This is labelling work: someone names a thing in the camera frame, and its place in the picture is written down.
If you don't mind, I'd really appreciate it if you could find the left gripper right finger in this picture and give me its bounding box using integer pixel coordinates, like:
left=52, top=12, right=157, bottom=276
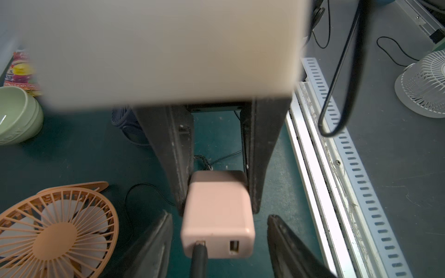
left=267, top=214, right=335, bottom=278

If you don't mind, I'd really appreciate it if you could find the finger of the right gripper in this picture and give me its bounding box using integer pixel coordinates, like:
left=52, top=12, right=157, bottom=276
left=241, top=97, right=292, bottom=214

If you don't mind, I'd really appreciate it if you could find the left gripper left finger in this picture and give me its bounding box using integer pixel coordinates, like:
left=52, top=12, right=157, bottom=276
left=104, top=211, right=173, bottom=278

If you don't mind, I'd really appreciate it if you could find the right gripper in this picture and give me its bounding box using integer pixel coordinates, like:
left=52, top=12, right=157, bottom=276
left=20, top=1, right=311, bottom=216

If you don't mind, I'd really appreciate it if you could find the pink USB power adapter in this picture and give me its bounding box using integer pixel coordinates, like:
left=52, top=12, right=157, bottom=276
left=180, top=170, right=256, bottom=259

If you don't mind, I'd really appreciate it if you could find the navy blue desk fan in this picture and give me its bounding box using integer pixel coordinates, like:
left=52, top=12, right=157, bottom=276
left=111, top=106, right=149, bottom=147

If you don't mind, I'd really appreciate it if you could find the orange desk fan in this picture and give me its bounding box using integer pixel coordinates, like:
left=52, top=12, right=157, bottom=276
left=1, top=181, right=119, bottom=278

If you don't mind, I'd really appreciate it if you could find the white floor fan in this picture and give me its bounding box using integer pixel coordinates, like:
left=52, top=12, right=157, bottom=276
left=395, top=50, right=445, bottom=118

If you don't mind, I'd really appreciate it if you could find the green ceramic bowl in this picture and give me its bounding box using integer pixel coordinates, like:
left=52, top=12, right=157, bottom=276
left=1, top=86, right=44, bottom=145

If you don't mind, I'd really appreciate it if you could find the colourful candy bag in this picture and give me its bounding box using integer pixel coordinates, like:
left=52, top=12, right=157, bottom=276
left=3, top=50, right=42, bottom=97

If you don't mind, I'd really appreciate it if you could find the black orange fan cable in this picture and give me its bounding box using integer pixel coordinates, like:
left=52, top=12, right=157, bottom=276
left=189, top=240, right=209, bottom=278

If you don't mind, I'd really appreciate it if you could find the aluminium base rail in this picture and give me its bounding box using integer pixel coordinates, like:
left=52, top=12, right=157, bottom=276
left=285, top=82, right=375, bottom=278

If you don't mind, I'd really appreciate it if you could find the white slotted cable duct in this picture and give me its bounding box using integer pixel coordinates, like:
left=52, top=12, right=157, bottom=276
left=302, top=58, right=413, bottom=278

